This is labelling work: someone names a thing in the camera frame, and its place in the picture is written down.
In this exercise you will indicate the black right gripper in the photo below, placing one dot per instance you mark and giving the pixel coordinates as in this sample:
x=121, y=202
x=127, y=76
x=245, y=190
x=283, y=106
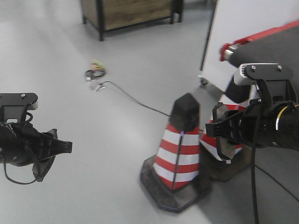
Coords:
x=257, y=125

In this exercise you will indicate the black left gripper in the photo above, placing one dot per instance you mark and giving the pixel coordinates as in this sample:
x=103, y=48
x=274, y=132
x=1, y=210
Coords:
x=22, y=145

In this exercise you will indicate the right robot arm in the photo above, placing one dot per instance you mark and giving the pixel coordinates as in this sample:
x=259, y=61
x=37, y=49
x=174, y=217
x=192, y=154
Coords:
x=288, y=125

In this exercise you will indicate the white panel on casters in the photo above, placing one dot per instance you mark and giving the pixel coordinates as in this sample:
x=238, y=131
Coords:
x=235, y=19

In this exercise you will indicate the red conveyor frame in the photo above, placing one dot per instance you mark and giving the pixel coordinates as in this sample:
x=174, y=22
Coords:
x=228, y=48

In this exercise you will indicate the red white striped post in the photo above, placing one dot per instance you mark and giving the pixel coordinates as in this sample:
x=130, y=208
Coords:
x=174, y=177

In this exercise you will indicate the wooden cabinet black frame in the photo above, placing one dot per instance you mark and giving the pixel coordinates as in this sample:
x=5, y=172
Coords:
x=110, y=15

